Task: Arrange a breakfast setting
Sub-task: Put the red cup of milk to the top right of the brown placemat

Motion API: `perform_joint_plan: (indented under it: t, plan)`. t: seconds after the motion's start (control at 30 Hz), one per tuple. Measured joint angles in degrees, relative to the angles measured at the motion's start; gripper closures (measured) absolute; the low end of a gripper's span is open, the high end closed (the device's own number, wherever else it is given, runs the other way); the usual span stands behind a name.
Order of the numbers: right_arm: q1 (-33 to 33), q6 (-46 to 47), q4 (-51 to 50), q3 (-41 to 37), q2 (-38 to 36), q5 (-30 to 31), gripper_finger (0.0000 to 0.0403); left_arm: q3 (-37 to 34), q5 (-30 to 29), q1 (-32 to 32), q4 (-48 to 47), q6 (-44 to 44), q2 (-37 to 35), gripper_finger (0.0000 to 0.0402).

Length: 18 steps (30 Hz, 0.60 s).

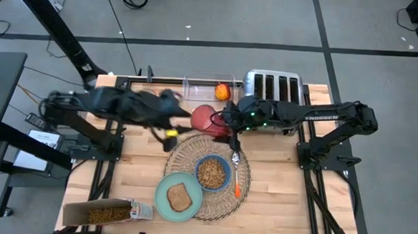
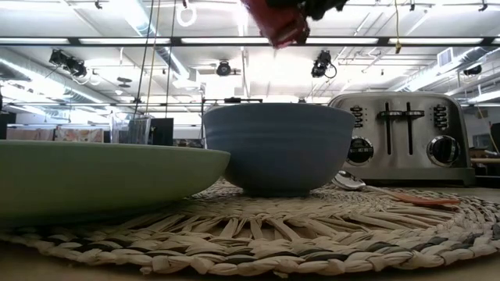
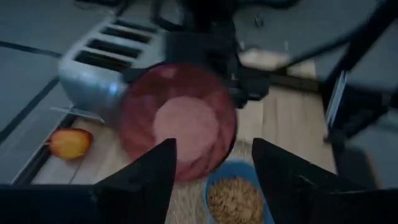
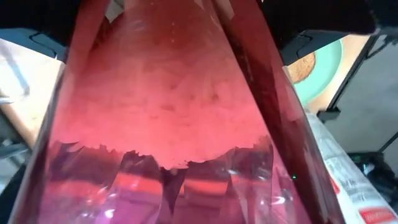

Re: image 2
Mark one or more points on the red faceted plastic cup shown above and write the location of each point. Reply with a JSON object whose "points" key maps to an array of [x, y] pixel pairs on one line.
{"points": [[279, 23]]}

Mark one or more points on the blue bowl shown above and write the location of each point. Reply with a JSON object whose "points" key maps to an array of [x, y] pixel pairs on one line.
{"points": [[279, 148]]}

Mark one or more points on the clear drinking glass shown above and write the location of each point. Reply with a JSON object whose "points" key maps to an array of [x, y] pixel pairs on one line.
{"points": [[131, 130]]}

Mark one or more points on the round woven placemat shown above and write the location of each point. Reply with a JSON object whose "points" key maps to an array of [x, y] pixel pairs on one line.
{"points": [[273, 242]]}

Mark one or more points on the green plate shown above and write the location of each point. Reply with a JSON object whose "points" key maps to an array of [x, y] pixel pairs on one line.
{"points": [[97, 179]]}

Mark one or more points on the black ceiling spotlight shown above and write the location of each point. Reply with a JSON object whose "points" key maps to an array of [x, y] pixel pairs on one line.
{"points": [[72, 66], [223, 68], [321, 64]]}

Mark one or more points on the black overhead light bar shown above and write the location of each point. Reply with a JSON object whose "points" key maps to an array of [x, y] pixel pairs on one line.
{"points": [[176, 41]]}

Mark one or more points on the silver four-slot toaster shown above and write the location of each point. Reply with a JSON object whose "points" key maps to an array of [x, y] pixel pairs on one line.
{"points": [[406, 156]]}

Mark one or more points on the floral fabric panel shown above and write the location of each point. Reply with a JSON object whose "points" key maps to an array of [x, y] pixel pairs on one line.
{"points": [[78, 135]]}

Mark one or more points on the black metal stand frame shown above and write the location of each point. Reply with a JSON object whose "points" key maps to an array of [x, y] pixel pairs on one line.
{"points": [[232, 100]]}

